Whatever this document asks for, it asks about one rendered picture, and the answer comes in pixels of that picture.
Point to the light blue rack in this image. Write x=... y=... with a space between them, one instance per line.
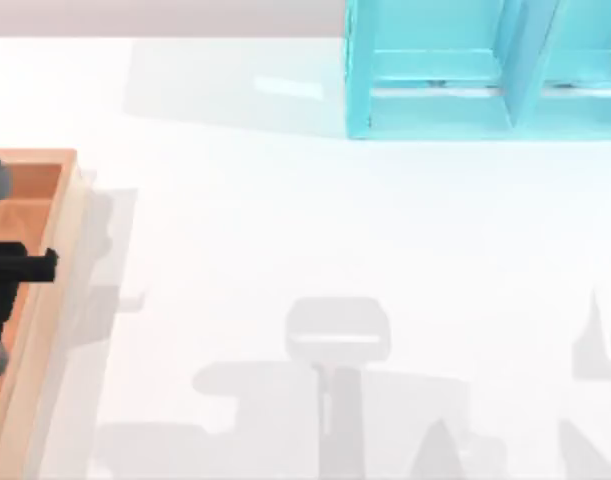
x=435 y=115

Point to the shallow salmon-coloured box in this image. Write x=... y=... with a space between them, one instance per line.
x=40 y=220

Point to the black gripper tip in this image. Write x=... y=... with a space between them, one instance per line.
x=15 y=265

